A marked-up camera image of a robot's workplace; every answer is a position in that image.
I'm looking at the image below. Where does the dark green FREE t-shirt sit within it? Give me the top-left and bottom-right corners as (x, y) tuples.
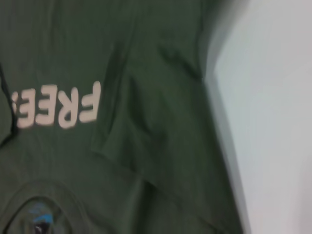
(0, 0), (247, 234)

